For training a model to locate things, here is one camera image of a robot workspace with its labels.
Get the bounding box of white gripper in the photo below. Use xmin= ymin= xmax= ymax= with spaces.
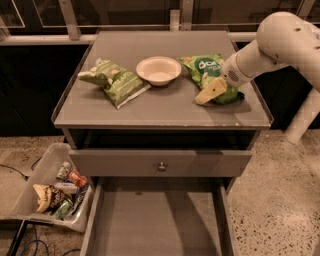
xmin=195 ymin=40 xmax=286 ymax=105

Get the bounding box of green rice chip bag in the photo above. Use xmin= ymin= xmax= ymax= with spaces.
xmin=180 ymin=54 xmax=245 ymax=104

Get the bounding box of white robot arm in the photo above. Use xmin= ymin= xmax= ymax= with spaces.
xmin=195 ymin=12 xmax=320 ymax=143

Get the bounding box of grey drawer cabinet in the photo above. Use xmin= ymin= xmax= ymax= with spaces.
xmin=51 ymin=30 xmax=275 ymax=198

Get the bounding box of green jalapeno chip bag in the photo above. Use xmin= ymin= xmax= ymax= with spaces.
xmin=77 ymin=58 xmax=151 ymax=109

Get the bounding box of round metal drawer knob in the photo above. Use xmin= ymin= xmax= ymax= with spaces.
xmin=158 ymin=162 xmax=167 ymax=172

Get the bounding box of grey top drawer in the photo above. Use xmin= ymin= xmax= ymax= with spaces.
xmin=69 ymin=149 xmax=252 ymax=177

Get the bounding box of grey open middle drawer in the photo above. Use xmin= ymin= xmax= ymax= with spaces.
xmin=80 ymin=178 xmax=239 ymax=256

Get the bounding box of brown and cream snack bag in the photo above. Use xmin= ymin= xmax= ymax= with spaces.
xmin=33 ymin=184 xmax=69 ymax=213

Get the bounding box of white paper bowl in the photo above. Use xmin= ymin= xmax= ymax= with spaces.
xmin=136 ymin=56 xmax=182 ymax=86

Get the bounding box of orange snack pack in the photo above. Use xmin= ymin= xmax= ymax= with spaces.
xmin=69 ymin=169 xmax=88 ymax=188

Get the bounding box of dark blue snack pack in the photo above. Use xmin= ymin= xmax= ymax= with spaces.
xmin=71 ymin=184 xmax=89 ymax=215

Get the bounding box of clear plastic storage bin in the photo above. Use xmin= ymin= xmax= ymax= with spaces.
xmin=9 ymin=143 xmax=93 ymax=232

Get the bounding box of green can lower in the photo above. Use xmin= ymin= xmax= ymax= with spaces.
xmin=53 ymin=199 xmax=73 ymax=220

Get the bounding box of metal window frame rail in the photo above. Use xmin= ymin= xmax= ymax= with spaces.
xmin=0 ymin=0 xmax=320 ymax=45

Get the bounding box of black cable on floor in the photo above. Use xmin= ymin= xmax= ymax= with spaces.
xmin=0 ymin=155 xmax=42 ymax=182

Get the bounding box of blue cable on floor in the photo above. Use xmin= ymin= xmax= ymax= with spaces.
xmin=19 ymin=223 xmax=82 ymax=256

